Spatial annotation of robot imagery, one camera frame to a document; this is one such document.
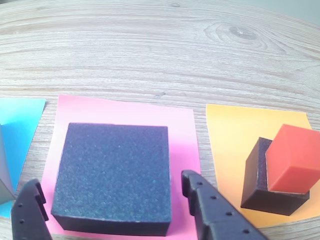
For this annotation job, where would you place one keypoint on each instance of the blue paper sheet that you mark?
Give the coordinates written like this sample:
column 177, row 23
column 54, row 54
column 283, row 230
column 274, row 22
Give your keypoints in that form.
column 20, row 125

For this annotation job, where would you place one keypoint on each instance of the small black cube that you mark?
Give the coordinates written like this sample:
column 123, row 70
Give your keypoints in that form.
column 255, row 185

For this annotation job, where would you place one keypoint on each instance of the medium black block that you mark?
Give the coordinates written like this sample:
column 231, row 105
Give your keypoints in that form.
column 112, row 170

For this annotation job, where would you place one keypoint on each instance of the large black block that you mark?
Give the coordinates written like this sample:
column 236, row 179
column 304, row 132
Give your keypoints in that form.
column 3, row 175

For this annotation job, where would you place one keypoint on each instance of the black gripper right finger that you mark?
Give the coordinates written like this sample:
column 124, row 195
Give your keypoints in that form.
column 215, row 215

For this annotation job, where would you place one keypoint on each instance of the pink paper sheet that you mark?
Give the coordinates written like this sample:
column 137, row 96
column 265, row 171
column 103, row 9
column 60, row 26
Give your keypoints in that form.
column 185, row 130

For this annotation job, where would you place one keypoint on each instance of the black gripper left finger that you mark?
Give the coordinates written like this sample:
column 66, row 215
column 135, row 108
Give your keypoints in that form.
column 28, row 215

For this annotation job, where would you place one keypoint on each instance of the small red cube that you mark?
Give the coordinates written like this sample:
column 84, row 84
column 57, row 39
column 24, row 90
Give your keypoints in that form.
column 292, row 160

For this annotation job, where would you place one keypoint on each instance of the orange paper sheet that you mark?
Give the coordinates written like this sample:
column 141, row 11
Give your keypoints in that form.
column 230, row 130

